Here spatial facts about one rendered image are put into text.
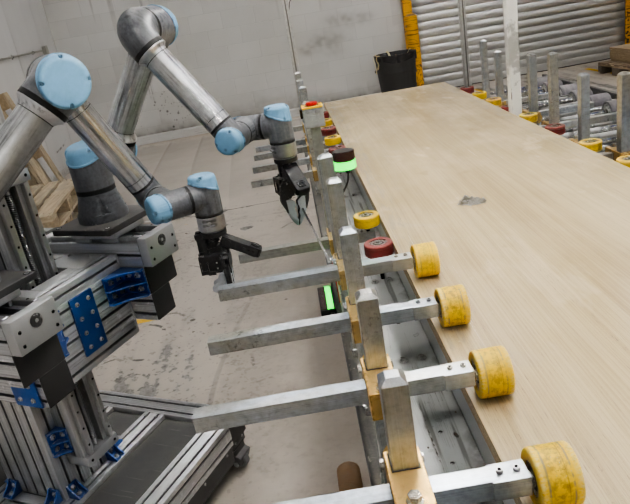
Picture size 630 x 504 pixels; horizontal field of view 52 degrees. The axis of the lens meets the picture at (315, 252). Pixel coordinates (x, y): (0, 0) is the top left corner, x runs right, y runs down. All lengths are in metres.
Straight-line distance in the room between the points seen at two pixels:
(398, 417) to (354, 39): 8.84
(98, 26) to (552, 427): 8.94
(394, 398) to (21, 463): 1.68
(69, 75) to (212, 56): 7.93
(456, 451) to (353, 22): 8.41
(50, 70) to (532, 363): 1.13
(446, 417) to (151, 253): 0.95
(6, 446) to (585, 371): 1.77
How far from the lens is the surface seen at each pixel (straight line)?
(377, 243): 1.78
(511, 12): 3.18
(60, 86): 1.53
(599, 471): 1.00
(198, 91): 1.82
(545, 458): 0.89
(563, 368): 1.20
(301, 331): 1.29
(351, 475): 2.27
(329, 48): 9.49
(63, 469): 2.28
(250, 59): 9.42
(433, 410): 1.58
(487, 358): 1.09
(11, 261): 1.93
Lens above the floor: 1.56
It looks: 21 degrees down
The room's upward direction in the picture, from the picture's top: 10 degrees counter-clockwise
